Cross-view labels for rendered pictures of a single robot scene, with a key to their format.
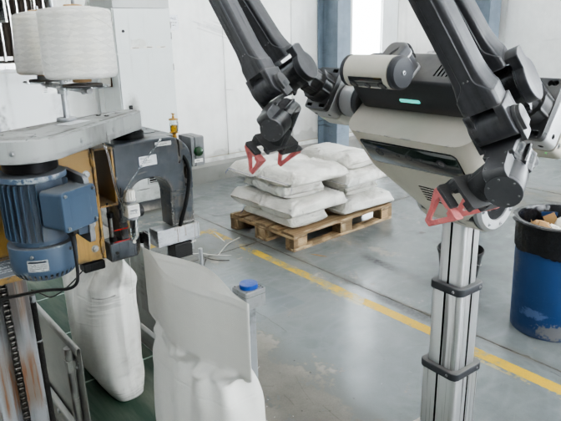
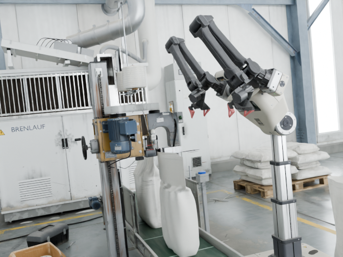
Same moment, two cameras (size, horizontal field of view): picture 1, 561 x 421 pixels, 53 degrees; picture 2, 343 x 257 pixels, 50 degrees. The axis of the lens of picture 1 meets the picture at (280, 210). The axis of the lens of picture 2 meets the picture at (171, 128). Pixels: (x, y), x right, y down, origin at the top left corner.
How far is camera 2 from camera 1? 1.27 m
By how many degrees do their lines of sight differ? 24
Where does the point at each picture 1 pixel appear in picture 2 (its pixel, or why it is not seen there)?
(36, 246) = (117, 141)
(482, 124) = (233, 80)
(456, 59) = (221, 62)
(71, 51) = (130, 79)
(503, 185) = (236, 96)
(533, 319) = not seen: outside the picture
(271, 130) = (193, 99)
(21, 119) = not seen: hidden behind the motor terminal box
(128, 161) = (152, 120)
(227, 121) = (239, 136)
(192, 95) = (218, 122)
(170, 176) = (169, 126)
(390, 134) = not seen: hidden behind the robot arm
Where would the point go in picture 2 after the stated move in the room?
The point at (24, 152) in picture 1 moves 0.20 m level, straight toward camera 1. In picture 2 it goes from (115, 109) to (113, 109)
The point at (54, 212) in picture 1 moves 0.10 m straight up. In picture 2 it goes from (123, 128) to (121, 113)
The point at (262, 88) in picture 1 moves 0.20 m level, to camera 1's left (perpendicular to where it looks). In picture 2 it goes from (191, 86) to (163, 89)
